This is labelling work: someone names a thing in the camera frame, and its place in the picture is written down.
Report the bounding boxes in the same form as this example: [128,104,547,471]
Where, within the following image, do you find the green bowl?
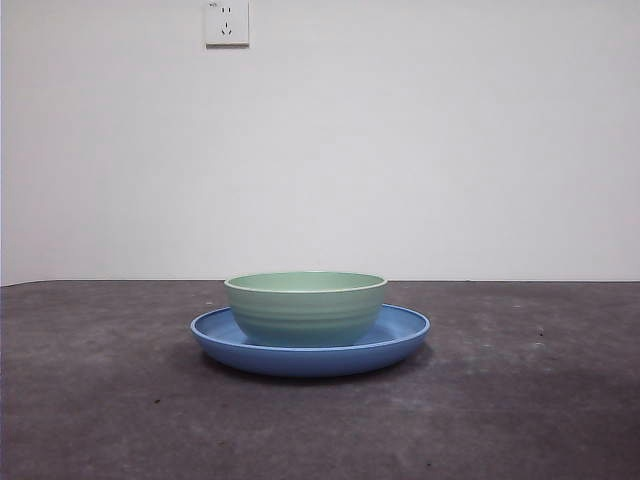
[223,271,389,346]

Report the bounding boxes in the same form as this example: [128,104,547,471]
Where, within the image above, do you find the white wall socket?
[204,0,251,49]

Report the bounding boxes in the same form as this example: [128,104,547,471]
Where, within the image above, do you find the blue plate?
[189,303,432,378]

